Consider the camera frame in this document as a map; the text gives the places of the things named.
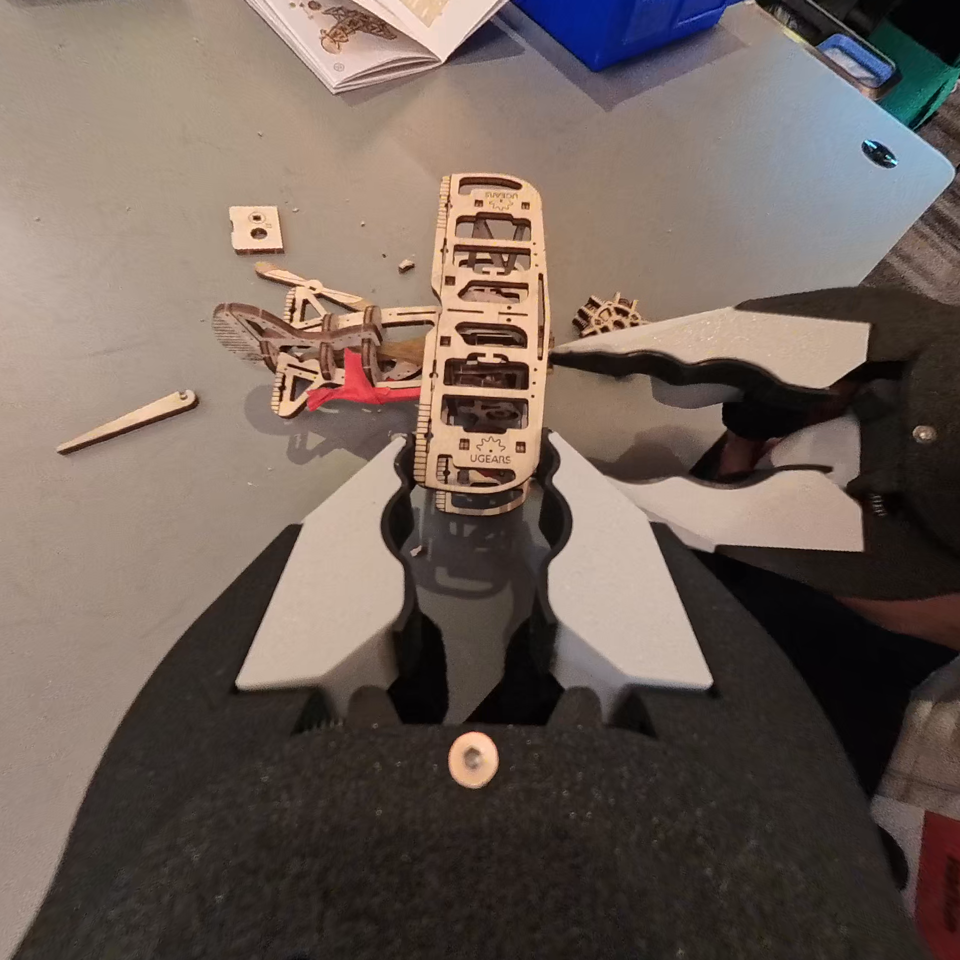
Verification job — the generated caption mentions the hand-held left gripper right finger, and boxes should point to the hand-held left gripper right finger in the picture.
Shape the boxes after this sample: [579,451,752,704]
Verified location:
[541,429,715,725]

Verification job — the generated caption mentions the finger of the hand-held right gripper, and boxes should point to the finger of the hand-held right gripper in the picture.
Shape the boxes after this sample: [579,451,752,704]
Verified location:
[549,306,873,393]
[609,414,867,556]

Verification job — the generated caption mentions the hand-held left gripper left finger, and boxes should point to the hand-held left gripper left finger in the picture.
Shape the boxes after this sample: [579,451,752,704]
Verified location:
[234,436,414,723]

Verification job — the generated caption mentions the wooden radial engine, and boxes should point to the wooden radial engine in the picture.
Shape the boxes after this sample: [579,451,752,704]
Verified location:
[571,292,648,339]

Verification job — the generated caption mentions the wooden biplane model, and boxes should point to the wooden biplane model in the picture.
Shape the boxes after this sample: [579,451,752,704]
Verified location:
[212,172,556,517]

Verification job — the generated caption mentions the person's right forearm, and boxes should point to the person's right forearm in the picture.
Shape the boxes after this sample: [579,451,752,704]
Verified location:
[832,594,960,655]

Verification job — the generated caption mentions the grey desk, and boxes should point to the grey desk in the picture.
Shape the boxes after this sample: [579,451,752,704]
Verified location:
[0,0,957,960]

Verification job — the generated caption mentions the person's right hand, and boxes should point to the person's right hand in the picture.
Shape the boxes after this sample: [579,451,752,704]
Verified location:
[720,390,841,481]

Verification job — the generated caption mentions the person's dark jeans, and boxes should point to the person's dark jeans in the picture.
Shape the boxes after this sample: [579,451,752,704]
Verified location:
[697,551,960,796]

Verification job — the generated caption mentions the red ribbon strip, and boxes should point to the red ribbon strip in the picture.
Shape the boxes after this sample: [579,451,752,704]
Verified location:
[306,373,391,414]

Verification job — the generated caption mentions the pointed wooden stick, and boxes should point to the pointed wooden stick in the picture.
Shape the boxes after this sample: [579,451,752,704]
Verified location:
[56,388,200,456]

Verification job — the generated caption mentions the green plastic bin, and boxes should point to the green plastic bin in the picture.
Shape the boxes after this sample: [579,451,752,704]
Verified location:
[870,18,960,132]

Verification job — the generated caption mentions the tapered wooden stick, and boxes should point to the tapered wooden stick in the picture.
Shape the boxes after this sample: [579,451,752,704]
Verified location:
[253,261,376,312]

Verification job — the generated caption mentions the blue plastic bin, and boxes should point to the blue plastic bin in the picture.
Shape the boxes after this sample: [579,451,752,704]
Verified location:
[513,0,744,72]

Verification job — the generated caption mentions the square wooden piece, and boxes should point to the square wooden piece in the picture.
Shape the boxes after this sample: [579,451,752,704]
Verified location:
[228,206,286,256]

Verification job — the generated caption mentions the instruction booklet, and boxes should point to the instruction booklet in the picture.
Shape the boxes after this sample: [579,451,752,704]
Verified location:
[246,0,511,95]

